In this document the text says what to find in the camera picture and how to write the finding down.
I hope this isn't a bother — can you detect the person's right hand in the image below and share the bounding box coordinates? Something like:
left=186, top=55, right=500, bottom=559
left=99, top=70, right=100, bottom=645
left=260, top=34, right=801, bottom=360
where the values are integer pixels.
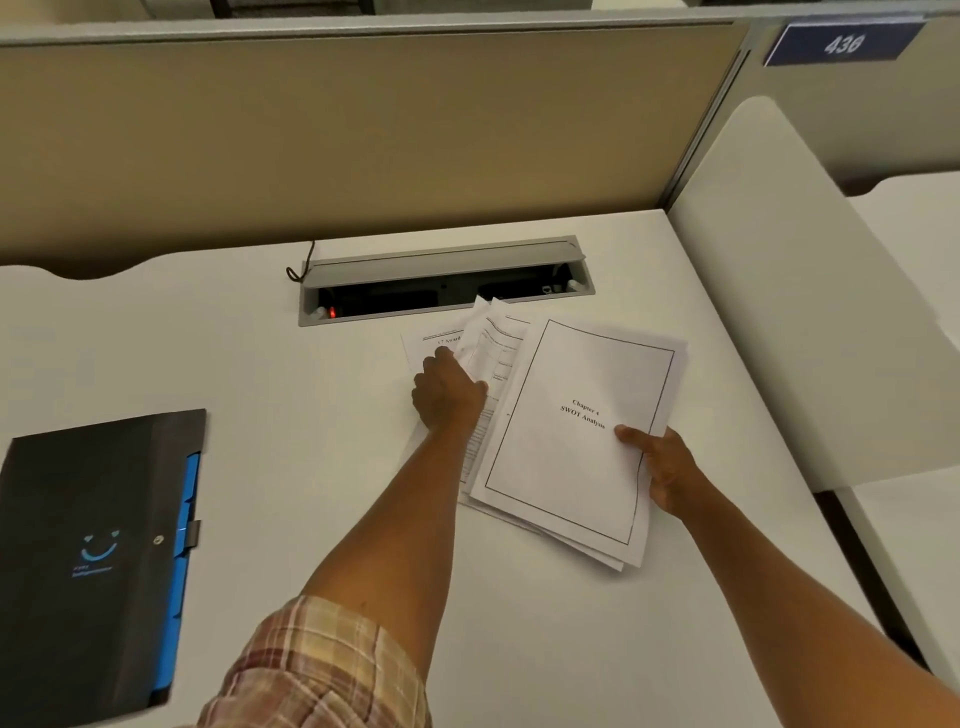
left=614, top=425, right=707, bottom=519

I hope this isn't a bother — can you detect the person's left hand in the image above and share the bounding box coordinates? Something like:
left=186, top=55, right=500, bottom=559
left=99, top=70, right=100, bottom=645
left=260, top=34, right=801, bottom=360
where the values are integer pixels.
left=411, top=347, right=489, bottom=433

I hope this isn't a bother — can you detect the white printed table paper sheet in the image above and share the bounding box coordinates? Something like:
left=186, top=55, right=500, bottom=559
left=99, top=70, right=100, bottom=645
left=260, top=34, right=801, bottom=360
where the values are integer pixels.
left=456, top=295, right=535, bottom=492

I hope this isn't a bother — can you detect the white bordered title paper sheet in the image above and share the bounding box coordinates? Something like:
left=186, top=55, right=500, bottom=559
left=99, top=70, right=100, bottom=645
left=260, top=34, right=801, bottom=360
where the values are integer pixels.
left=468, top=316, right=690, bottom=570

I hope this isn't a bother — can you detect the white headed text paper sheet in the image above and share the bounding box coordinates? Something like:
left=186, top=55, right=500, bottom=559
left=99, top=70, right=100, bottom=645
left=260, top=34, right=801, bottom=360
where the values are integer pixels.
left=400, top=327, right=472, bottom=453

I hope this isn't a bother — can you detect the plain white paper sheet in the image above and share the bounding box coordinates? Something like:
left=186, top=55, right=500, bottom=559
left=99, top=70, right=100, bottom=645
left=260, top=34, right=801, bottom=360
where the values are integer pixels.
left=459, top=483, right=625, bottom=573

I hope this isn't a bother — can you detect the person's left forearm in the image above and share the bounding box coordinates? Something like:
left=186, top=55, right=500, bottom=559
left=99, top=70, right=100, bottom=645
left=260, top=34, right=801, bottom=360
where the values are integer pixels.
left=300, top=417, right=487, bottom=684

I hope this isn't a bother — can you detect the person's right forearm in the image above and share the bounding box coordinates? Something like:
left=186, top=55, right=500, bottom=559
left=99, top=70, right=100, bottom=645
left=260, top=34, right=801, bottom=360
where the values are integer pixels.
left=660, top=481, right=960, bottom=728

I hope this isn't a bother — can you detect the white side divider panel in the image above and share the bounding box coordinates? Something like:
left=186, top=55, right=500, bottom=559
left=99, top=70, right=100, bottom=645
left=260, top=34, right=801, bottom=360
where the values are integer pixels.
left=666, top=95, right=960, bottom=496

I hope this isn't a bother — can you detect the wide beige partition panel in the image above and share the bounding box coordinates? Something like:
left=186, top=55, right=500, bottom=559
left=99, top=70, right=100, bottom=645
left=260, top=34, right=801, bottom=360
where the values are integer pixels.
left=0, top=18, right=751, bottom=282

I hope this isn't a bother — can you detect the plaid shirt sleeve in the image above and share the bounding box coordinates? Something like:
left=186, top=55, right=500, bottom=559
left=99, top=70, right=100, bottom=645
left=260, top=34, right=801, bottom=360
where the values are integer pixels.
left=196, top=595, right=433, bottom=728

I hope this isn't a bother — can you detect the beige partition panel with sign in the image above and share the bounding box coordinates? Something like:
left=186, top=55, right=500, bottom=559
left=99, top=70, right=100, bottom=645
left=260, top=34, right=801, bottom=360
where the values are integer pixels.
left=750, top=13, right=960, bottom=198

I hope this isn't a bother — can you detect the black folder with blue tabs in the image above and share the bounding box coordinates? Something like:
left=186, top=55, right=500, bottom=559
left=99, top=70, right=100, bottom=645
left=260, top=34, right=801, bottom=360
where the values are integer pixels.
left=0, top=408, right=208, bottom=728

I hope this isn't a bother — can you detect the blue number sign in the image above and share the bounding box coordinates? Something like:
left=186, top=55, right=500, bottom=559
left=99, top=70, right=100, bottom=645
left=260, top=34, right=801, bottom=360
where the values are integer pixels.
left=762, top=21, right=928, bottom=69

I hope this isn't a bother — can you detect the grey desk cable box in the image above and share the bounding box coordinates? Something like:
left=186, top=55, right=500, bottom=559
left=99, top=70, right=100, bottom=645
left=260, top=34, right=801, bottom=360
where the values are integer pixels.
left=297, top=235, right=597, bottom=328

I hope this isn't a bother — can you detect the thin black cable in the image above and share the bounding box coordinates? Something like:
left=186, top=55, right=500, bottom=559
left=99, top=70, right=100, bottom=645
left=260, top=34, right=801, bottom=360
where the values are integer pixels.
left=284, top=240, right=317, bottom=285

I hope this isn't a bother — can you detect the grey partition post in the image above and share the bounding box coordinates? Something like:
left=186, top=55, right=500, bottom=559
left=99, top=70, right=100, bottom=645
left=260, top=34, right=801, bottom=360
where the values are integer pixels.
left=658, top=16, right=775, bottom=213

